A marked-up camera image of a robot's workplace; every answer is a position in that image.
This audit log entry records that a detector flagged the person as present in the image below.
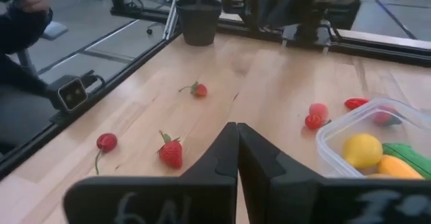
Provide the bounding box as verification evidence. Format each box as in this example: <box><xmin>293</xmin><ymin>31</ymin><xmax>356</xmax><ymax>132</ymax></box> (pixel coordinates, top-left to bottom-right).
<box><xmin>0</xmin><ymin>0</ymin><xmax>55</xmax><ymax>99</ymax></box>

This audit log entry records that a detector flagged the red toy cherry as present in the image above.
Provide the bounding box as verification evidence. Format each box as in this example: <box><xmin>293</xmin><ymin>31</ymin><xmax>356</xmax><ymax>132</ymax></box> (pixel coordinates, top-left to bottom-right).
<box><xmin>94</xmin><ymin>133</ymin><xmax>119</xmax><ymax>176</ymax></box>
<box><xmin>304</xmin><ymin>114</ymin><xmax>333</xmax><ymax>130</ymax></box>

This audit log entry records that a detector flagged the red toy chili pepper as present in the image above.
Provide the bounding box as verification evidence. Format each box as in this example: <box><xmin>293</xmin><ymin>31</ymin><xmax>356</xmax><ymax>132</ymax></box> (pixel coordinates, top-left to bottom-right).
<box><xmin>343</xmin><ymin>98</ymin><xmax>403</xmax><ymax>128</ymax></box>

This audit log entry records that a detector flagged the silver metal bracket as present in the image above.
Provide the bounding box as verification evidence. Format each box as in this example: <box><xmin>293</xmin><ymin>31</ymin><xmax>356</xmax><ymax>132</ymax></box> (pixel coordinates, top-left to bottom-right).
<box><xmin>162</xmin><ymin>0</ymin><xmax>183</xmax><ymax>40</ymax></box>

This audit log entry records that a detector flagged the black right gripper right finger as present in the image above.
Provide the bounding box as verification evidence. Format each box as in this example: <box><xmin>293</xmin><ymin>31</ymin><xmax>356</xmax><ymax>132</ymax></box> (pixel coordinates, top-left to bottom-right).
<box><xmin>237</xmin><ymin>122</ymin><xmax>431</xmax><ymax>224</ymax></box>

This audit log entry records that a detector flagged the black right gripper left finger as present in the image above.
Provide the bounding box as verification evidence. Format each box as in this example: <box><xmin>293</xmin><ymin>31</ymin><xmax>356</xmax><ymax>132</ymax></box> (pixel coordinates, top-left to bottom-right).
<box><xmin>63</xmin><ymin>122</ymin><xmax>240</xmax><ymax>224</ymax></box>

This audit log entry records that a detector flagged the small black table camera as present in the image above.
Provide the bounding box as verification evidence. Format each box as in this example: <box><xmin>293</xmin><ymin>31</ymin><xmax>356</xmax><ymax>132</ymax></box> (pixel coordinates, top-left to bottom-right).
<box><xmin>46</xmin><ymin>69</ymin><xmax>106</xmax><ymax>114</ymax></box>

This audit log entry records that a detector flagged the grey chair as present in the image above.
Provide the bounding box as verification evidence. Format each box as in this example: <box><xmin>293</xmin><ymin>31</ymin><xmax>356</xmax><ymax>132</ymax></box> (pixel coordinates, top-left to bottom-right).
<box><xmin>15</xmin><ymin>21</ymin><xmax>69</xmax><ymax>79</ymax></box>

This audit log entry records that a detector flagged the green potted plant black pot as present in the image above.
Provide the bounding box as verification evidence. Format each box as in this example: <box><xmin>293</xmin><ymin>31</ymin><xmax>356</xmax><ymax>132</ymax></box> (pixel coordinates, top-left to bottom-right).
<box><xmin>174</xmin><ymin>0</ymin><xmax>224</xmax><ymax>47</ymax></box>

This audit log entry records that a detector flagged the office chair wheel base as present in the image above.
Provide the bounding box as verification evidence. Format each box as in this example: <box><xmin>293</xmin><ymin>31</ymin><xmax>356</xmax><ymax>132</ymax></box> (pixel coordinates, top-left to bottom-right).
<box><xmin>145</xmin><ymin>21</ymin><xmax>164</xmax><ymax>36</ymax></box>

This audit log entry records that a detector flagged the red toy strawberry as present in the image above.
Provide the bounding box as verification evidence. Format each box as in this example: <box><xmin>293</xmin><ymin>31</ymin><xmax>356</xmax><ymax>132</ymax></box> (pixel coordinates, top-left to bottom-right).
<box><xmin>156</xmin><ymin>130</ymin><xmax>184</xmax><ymax>170</ymax></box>
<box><xmin>178</xmin><ymin>81</ymin><xmax>209</xmax><ymax>99</ymax></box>

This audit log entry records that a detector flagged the green toy cucumber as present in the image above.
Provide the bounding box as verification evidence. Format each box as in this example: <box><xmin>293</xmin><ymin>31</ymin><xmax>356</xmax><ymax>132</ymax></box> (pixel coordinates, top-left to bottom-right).
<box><xmin>382</xmin><ymin>142</ymin><xmax>431</xmax><ymax>180</ymax></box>

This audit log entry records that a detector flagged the yellow toy lemon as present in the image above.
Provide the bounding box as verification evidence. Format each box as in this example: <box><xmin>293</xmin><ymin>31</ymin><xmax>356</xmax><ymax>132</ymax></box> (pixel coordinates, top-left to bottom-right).
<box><xmin>342</xmin><ymin>133</ymin><xmax>384</xmax><ymax>170</ymax></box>

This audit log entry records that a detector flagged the pale pink toy peach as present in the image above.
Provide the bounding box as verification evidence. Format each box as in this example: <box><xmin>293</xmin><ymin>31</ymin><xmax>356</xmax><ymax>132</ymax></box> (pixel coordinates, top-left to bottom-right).
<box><xmin>308</xmin><ymin>102</ymin><xmax>329</xmax><ymax>120</ymax></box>

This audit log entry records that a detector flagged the yellow toy banana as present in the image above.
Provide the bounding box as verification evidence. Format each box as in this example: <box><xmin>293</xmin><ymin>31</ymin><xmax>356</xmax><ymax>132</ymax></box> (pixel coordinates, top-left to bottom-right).
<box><xmin>365</xmin><ymin>154</ymin><xmax>425</xmax><ymax>180</ymax></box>

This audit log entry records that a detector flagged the clear plastic tupperware container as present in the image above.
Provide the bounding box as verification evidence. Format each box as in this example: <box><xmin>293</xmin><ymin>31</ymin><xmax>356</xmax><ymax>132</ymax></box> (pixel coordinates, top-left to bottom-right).
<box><xmin>315</xmin><ymin>97</ymin><xmax>431</xmax><ymax>181</ymax></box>

